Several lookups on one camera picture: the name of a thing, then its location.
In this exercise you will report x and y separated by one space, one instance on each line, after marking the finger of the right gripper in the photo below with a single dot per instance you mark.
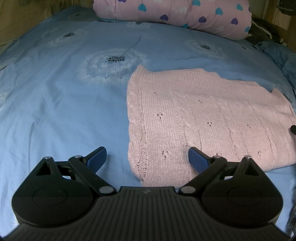
293 129

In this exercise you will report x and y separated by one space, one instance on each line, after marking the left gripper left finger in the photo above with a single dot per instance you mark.
85 169

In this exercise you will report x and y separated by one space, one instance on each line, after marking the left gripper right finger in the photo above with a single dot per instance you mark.
208 169

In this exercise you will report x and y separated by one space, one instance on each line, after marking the pink knit cardigan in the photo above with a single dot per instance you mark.
172 111

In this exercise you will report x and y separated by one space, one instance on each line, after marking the dark clothes pile with trim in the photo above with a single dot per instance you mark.
261 30

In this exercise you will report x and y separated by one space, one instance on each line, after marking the blue pillow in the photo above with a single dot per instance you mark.
282 56

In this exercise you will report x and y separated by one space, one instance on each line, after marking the pink heart-patterned rolled quilt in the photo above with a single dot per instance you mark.
227 19

